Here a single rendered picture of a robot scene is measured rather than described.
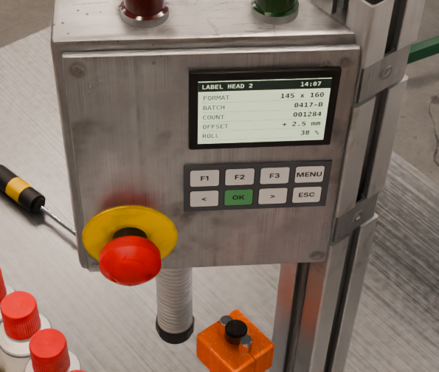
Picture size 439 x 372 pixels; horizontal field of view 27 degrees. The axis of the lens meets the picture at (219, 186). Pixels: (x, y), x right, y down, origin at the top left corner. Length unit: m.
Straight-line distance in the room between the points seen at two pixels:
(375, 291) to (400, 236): 0.10
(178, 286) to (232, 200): 0.22
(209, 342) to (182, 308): 0.11
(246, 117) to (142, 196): 0.09
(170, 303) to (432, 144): 1.93
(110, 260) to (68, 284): 0.64
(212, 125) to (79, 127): 0.07
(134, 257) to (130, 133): 0.08
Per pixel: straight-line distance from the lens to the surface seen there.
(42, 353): 0.83
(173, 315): 0.80
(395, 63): 0.54
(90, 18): 0.51
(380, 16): 0.50
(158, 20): 0.50
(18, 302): 0.87
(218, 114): 0.51
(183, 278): 0.77
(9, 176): 1.30
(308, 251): 0.61
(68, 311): 1.17
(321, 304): 0.66
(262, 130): 0.52
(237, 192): 0.56
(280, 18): 0.50
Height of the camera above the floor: 1.77
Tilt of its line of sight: 46 degrees down
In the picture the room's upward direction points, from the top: 2 degrees clockwise
